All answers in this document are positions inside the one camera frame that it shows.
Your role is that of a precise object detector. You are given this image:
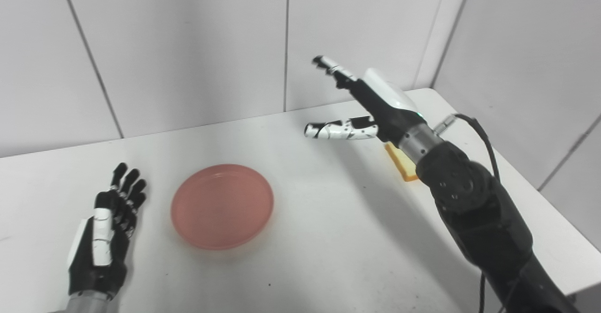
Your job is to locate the slice of white bread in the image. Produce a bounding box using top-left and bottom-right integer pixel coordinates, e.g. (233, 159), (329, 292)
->
(384, 143), (418, 182)

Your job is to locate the pink round plate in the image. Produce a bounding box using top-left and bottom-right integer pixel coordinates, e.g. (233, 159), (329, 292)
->
(170, 164), (275, 251)

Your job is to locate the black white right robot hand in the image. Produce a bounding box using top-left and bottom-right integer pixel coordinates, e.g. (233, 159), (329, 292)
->
(304, 55), (429, 144)

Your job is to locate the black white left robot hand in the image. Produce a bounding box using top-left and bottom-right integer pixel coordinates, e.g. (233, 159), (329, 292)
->
(68, 163), (147, 301)

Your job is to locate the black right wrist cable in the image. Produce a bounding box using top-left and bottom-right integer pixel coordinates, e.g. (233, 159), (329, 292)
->
(433, 113), (501, 313)

